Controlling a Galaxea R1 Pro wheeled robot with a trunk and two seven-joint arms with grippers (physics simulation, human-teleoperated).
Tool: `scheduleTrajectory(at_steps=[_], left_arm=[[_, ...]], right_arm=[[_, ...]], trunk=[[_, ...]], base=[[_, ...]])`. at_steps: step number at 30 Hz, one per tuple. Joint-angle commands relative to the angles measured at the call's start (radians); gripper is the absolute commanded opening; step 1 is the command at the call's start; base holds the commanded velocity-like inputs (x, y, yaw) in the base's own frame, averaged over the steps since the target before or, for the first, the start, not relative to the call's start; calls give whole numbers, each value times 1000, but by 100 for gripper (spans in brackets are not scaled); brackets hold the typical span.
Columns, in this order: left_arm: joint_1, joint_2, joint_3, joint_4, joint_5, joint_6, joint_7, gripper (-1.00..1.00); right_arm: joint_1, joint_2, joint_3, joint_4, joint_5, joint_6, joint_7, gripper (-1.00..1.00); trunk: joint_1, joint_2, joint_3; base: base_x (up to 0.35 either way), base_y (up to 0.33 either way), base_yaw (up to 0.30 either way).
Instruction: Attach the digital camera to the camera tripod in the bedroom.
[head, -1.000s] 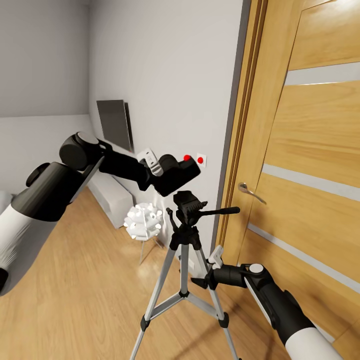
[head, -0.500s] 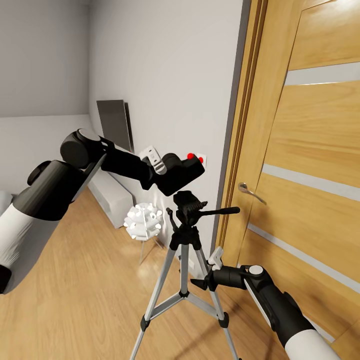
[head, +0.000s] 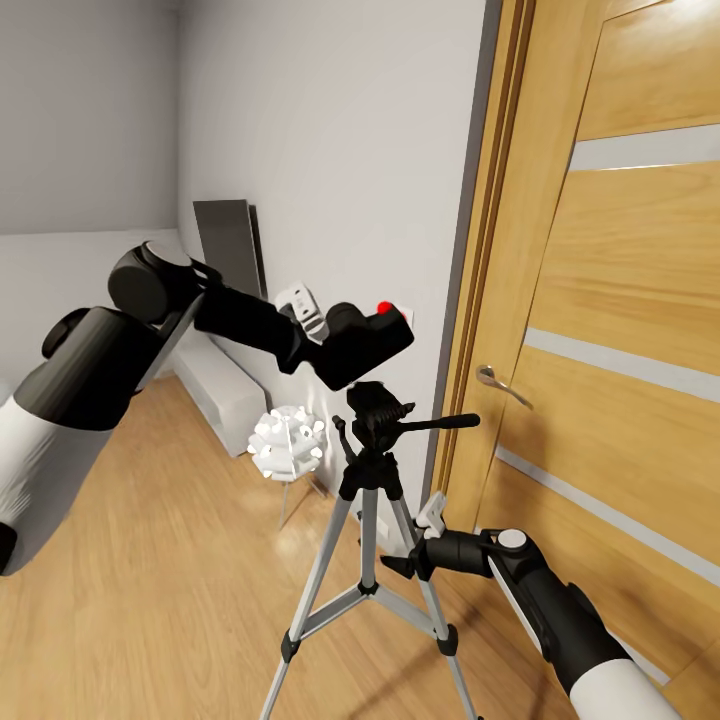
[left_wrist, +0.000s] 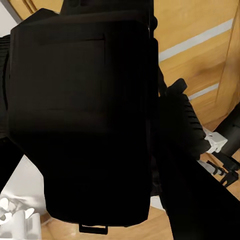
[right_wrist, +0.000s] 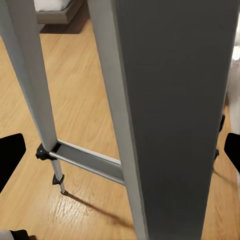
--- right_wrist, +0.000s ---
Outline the camera tripod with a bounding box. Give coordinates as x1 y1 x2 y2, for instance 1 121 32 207
0 0 240 240

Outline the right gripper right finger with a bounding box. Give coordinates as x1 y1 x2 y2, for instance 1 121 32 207
224 132 240 173

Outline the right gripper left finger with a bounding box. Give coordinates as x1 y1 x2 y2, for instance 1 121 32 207
0 133 26 193

